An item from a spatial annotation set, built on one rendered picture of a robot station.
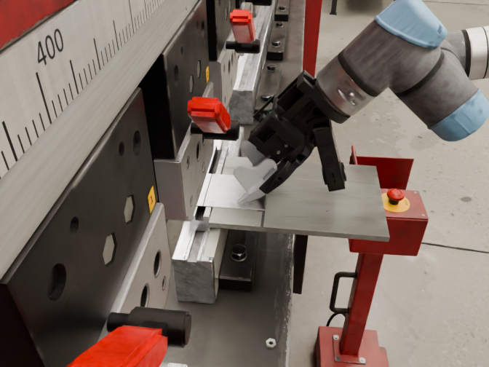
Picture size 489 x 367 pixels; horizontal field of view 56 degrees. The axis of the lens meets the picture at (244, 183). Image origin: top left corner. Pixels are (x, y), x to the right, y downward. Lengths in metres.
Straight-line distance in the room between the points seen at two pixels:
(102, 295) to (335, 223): 0.50
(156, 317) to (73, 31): 0.14
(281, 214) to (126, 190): 0.46
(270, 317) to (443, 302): 1.36
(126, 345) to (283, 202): 0.55
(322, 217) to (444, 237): 1.63
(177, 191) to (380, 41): 0.32
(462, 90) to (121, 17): 0.47
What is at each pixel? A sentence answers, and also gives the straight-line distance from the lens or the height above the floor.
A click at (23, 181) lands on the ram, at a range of 0.17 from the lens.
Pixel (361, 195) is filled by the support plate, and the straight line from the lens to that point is 0.76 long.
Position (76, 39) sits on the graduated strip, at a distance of 0.21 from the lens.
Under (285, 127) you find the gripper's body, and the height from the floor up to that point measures 1.14.
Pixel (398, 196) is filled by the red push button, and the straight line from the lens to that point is 1.09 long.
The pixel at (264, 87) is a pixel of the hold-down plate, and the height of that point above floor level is 0.90.
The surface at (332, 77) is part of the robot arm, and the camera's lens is 0.61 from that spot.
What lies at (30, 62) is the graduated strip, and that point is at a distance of 0.18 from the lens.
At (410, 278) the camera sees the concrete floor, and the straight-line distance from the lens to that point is 2.06.
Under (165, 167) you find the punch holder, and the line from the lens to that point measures 0.37.
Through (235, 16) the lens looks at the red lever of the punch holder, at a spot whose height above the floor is 1.31.
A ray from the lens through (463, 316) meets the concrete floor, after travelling 2.00.
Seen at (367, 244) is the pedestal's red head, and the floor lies 0.69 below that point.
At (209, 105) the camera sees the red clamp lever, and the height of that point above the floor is 1.31.
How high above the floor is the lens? 1.46
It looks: 37 degrees down
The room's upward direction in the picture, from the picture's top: straight up
